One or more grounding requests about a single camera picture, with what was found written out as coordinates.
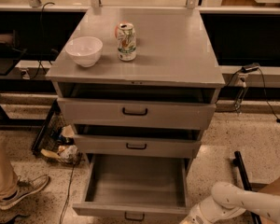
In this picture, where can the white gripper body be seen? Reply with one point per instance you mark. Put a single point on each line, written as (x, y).
(198, 215)

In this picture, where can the grey bottom drawer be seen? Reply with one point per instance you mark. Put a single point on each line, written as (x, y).
(135, 188)

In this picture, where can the grey drawer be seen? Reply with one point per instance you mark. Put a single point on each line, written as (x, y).
(188, 116)
(134, 146)
(135, 188)

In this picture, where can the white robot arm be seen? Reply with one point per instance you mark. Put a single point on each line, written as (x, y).
(228, 201)

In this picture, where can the grey top drawer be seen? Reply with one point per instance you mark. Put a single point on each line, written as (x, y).
(188, 116)

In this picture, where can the grey middle drawer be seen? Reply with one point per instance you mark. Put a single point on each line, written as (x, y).
(134, 146)

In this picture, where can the grey metal drawer cabinet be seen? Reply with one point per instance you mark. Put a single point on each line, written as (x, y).
(174, 63)

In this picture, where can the brown cardboard box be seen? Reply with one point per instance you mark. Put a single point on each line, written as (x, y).
(272, 188)

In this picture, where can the white green drink can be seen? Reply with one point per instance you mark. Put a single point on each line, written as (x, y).
(126, 41)

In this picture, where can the white bowl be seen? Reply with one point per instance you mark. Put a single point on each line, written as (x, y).
(84, 51)

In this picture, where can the beige trouser leg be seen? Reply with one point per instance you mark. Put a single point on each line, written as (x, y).
(8, 178)

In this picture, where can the black metal cart frame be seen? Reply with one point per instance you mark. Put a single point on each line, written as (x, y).
(239, 163)

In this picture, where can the wire basket with trash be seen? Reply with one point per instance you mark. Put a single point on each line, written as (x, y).
(55, 142)

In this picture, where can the black table leg frame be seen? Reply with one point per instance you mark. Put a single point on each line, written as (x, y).
(6, 121)

